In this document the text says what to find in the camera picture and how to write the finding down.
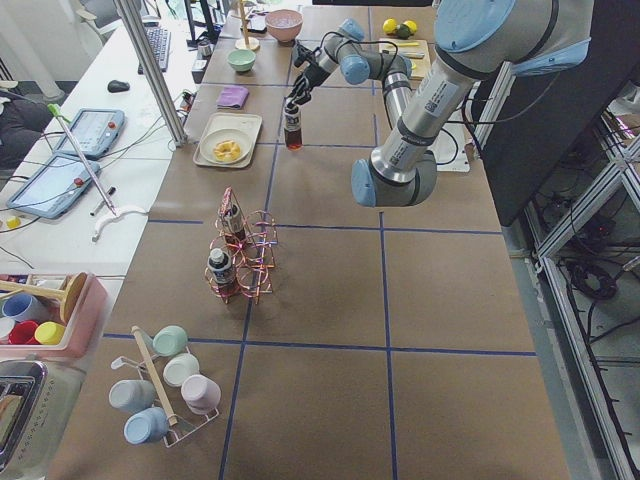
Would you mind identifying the copper wire bottle rack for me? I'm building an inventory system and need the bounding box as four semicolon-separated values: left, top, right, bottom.
204;187;278;303

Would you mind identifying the blue cup in bin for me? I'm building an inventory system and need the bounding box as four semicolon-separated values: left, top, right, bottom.
2;293;46;322

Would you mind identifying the yellow cup in bin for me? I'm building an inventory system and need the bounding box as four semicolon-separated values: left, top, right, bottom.
34;321;66;345

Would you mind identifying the purple folded cloth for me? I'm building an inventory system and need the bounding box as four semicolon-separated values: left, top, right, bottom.
216;85;249;109

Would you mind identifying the rear tea bottle in rack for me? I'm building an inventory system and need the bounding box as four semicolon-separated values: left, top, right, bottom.
222;203;246;249

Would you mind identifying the blue mug on rack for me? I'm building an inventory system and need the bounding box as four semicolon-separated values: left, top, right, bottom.
123;407;169;445

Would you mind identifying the wooden cutting board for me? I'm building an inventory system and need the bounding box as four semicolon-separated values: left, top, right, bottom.
379;37;431;80

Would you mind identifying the yellow lemon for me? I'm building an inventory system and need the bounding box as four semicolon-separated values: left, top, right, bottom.
382;18;398;35
403;20;418;35

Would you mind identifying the front tea bottle in rack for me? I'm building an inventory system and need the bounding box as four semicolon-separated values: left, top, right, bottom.
208;248;237;297

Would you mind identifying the pink mug on rack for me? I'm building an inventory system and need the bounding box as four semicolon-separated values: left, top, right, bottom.
181;374;222;415

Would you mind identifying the glazed twisted donut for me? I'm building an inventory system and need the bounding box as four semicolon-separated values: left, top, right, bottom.
213;140;242;163

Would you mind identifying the wooden mug tree in bin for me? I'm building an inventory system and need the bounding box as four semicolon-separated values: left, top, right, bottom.
1;272;88;324

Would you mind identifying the tea bottle dark liquid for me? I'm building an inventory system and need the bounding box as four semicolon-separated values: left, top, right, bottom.
284;103;303;150

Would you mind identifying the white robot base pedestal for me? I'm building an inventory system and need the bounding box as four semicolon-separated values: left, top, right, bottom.
430;123;470;173

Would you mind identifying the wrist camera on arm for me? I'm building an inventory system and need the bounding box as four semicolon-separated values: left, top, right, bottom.
292;41;321;68

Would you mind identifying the silver toaster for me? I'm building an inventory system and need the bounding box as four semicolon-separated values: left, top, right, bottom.
1;360;84;479

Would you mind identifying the white wire mug rack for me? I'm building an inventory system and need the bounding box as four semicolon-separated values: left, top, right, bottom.
111;330;220;447

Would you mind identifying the white mug on rack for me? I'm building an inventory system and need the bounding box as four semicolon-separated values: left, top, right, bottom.
163;352;200;387

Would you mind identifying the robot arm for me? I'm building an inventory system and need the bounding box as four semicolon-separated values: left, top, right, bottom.
286;1;594;207

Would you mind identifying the metal reacher grabber tool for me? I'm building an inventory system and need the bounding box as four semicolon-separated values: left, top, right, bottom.
47;103;148;243

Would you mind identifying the beige serving tray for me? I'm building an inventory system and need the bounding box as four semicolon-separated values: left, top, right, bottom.
193;113;262;169

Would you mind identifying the green ceramic bowl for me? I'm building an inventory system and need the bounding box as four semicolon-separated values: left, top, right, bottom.
227;49;256;73

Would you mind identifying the teach pendant tablet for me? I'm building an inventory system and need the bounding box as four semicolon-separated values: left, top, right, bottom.
6;154;92;219
68;108;126;160

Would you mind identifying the tea bottle in rack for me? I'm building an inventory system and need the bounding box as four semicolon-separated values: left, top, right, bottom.
208;248;237;297
222;203;246;249

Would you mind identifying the small yellow cup on desk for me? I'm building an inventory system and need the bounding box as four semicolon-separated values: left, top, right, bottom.
6;216;21;230

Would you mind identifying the wooden stand with round base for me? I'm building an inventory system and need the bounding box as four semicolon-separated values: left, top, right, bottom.
235;0;260;51

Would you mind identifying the black computer mouse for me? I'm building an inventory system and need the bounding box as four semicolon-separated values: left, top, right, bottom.
107;80;130;93

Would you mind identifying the far teach pendant tablet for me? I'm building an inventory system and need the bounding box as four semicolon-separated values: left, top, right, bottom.
68;108;126;160

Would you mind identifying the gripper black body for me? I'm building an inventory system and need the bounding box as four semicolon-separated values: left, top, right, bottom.
298;64;330;95

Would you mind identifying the yellow lemon right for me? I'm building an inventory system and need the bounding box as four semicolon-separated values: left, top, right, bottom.
403;20;418;35

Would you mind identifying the red cup in bin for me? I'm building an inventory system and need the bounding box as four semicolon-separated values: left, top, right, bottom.
8;320;39;345

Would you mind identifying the green lime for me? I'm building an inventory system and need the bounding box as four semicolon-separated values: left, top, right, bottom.
395;24;412;39

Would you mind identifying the green mug on rack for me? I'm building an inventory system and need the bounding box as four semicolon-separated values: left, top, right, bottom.
152;325;188;357

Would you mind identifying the beige round plate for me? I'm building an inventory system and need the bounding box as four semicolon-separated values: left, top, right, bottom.
199;128;252;165

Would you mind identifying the near teach pendant tablet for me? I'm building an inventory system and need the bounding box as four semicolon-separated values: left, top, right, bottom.
6;154;92;219

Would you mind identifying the pink bowl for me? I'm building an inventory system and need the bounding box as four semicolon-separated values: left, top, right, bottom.
265;9;303;43

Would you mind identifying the black keyboard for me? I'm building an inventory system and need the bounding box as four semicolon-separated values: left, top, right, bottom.
145;27;171;72

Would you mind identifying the pink storage bin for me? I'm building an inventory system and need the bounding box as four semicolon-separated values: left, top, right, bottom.
1;273;107;360

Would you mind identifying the black marker pen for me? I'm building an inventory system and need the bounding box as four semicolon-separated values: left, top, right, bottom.
89;186;116;217

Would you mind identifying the yellow lemon left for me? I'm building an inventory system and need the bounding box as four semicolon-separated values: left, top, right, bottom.
382;18;398;35

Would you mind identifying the small metal cup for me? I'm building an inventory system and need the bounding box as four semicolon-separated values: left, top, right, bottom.
197;39;213;59

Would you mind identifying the aluminium frame post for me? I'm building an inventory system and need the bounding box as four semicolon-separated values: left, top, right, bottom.
114;0;187;148

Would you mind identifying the grey-blue mug on rack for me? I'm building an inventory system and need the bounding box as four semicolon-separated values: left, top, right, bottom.
108;380;156;413

